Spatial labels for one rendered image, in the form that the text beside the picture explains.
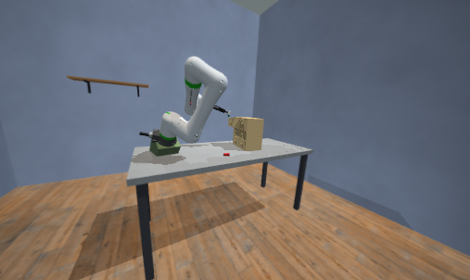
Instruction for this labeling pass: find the small tan chest of drawers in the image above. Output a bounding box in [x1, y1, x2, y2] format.
[238, 117, 264, 151]

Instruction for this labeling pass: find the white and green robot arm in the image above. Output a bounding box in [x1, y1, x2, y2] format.
[140, 57, 228, 146]

